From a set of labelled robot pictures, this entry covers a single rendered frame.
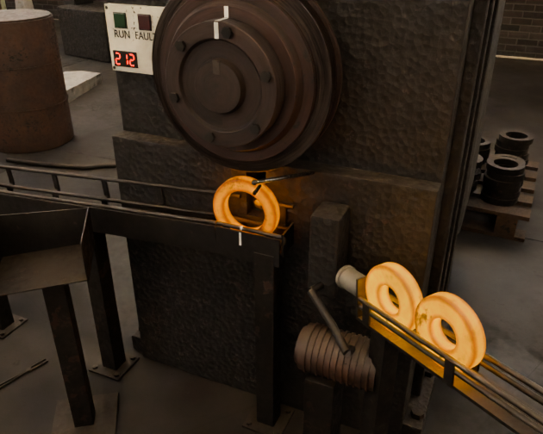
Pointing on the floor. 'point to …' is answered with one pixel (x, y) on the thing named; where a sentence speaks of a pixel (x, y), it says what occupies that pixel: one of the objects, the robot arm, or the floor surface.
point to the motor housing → (330, 375)
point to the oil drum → (23, 82)
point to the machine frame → (227, 341)
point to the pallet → (503, 185)
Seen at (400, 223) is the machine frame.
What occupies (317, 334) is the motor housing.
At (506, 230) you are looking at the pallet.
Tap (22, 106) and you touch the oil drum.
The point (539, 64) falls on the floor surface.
